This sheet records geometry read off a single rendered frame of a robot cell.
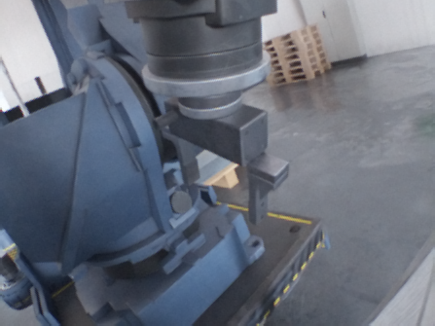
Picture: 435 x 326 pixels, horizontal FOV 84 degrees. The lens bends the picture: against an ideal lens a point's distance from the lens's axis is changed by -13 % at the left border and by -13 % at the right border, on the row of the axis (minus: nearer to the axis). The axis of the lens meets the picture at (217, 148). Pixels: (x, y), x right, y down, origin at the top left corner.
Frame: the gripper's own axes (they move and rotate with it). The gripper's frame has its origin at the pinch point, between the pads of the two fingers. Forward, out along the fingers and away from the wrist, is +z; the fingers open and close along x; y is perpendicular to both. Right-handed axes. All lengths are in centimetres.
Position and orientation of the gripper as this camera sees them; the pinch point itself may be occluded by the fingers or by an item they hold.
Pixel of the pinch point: (220, 188)
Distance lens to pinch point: 40.1
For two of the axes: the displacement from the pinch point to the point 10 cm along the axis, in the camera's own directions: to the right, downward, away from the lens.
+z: 1.0, 8.3, 5.5
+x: 7.3, 3.2, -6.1
